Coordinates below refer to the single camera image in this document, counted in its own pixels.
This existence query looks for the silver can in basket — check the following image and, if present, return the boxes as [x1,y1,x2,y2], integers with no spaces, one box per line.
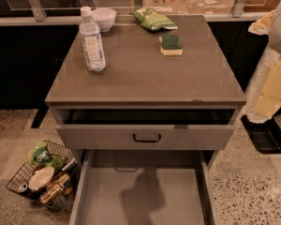
[18,183,29,194]

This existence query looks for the green snack bag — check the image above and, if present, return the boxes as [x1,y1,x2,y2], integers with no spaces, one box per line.
[133,7,178,31]

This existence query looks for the white bowl in basket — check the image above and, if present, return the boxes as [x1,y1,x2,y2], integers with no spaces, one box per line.
[28,166,54,190]

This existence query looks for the grey top drawer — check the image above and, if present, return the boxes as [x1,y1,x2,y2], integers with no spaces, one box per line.
[57,109,234,150]

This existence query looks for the clear plastic water bottle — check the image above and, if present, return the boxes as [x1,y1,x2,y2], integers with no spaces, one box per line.
[79,7,106,72]

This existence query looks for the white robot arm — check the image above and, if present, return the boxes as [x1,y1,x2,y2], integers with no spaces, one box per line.
[245,2,281,124]

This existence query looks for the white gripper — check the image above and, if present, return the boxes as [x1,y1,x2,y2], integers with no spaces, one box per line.
[245,47,281,124]

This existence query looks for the brown snack packets in basket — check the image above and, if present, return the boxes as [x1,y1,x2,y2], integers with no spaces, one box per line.
[38,158,79,206]

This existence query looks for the grey drawer cabinet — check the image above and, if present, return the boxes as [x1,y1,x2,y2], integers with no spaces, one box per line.
[44,14,248,225]

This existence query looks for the green and yellow sponge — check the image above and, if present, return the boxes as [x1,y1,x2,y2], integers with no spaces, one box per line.
[159,35,183,56]

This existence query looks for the grey drawer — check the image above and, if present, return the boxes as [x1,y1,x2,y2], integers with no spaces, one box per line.
[57,109,234,150]
[69,150,220,225]

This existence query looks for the grey middle drawer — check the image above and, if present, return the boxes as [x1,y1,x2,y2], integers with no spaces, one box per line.
[69,150,220,225]

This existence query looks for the black wire basket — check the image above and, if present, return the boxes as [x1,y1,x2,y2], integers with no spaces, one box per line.
[6,141,80,211]

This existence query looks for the green chip bag in basket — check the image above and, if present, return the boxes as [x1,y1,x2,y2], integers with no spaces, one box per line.
[24,142,64,171]

